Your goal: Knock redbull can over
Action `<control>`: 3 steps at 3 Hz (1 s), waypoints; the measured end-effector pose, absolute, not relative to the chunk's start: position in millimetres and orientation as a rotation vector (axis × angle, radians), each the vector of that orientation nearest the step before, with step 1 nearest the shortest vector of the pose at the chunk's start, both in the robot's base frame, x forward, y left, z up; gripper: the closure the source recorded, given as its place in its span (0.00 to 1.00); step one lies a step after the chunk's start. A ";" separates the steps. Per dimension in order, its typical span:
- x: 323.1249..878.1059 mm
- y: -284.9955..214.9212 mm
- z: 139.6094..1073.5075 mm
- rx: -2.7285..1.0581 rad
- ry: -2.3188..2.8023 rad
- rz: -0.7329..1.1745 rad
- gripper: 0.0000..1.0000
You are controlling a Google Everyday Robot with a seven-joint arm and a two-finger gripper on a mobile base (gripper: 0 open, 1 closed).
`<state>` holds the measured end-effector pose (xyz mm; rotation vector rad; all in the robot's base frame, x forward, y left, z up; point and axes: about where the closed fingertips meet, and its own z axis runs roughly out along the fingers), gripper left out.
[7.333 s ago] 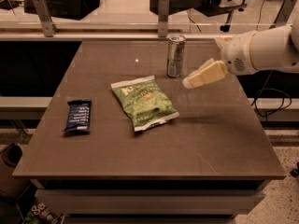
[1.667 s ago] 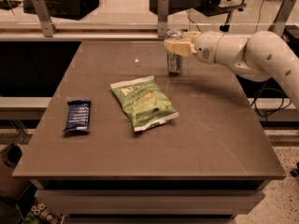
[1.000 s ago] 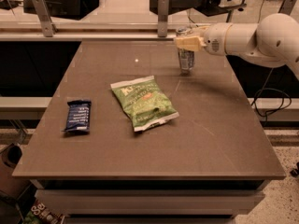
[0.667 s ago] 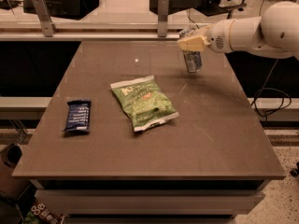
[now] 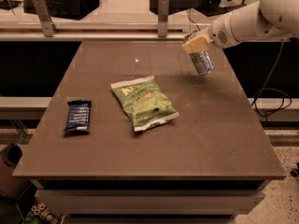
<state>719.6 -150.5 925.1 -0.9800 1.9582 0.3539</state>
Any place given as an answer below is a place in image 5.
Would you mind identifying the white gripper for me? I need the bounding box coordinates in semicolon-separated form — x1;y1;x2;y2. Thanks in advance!
182;12;240;54

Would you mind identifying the silver redbull can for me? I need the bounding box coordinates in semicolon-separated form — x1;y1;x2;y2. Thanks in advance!
183;31;215;77

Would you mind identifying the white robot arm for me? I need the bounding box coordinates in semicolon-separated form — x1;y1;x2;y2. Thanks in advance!
182;0;299;53

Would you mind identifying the green chips bag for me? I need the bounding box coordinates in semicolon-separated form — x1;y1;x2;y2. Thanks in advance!
110;76;179;132

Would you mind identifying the blue snack bar wrapper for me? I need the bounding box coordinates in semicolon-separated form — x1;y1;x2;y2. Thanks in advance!
64;100;92;133

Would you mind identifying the magazine under table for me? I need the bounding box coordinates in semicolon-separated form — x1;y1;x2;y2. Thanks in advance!
22;200;64;224

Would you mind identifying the brown cardboard box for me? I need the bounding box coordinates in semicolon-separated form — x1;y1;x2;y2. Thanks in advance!
0;144;30;199

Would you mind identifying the middle metal railing bracket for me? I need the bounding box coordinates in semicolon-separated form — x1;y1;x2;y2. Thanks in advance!
158;0;169;37

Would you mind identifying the metal railing bracket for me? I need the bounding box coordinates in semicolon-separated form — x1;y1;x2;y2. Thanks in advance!
158;0;169;37
32;0;56;37

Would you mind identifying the black cable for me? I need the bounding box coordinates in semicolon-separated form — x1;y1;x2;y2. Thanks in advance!
250;39;293;123

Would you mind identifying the left metal railing bracket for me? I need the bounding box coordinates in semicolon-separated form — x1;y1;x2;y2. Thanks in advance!
32;0;56;37

